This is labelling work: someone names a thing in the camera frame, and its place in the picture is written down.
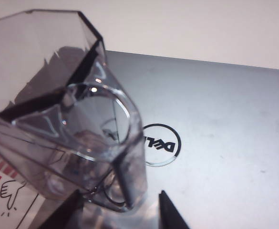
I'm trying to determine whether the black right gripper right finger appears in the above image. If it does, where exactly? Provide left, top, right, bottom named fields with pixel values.
left=158, top=189, right=190, bottom=229

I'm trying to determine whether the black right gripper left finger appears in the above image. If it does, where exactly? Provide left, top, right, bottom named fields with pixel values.
left=37, top=189, right=85, bottom=229

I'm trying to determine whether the transparent grey faceted water cup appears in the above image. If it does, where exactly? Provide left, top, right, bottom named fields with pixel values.
left=0, top=9, right=148, bottom=213

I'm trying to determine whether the white red laptop sticker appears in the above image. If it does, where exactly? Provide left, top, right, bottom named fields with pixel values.
left=0, top=147, right=40, bottom=229

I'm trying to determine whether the silver Dell laptop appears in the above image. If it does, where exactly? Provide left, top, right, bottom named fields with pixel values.
left=0, top=49, right=279, bottom=229

